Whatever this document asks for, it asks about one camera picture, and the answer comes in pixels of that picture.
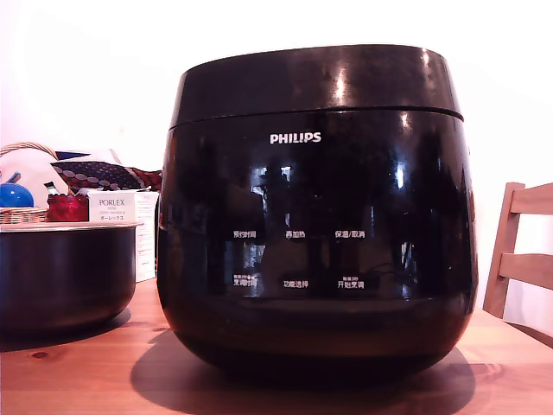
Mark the black inner cooking pot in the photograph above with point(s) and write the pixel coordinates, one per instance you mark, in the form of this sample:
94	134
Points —
65	272

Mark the white and blue cushion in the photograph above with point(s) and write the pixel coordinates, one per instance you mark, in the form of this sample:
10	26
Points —
101	155

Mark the white Porlex box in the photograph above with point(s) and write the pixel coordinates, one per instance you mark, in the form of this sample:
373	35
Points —
144	242

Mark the black rice cooker lid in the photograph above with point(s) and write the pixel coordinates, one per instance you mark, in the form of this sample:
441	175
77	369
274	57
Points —
276	84

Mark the black Philips rice cooker body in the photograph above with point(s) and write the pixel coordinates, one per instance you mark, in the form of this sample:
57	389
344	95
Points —
311	207

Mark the blue ball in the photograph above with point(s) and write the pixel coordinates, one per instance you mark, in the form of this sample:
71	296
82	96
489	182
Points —
15	195

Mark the light wooden chair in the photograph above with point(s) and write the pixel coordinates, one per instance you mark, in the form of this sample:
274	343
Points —
503	250

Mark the red patterned cloth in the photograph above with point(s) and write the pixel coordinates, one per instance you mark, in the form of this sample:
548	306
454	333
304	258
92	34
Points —
149	178

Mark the woven wicker basket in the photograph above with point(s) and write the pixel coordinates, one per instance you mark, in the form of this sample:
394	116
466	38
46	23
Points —
21	215

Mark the red glass jar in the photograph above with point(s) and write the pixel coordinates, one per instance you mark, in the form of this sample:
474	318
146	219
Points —
67	208

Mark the white cloth bag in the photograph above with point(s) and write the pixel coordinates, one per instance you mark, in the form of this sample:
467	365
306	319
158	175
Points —
30	166

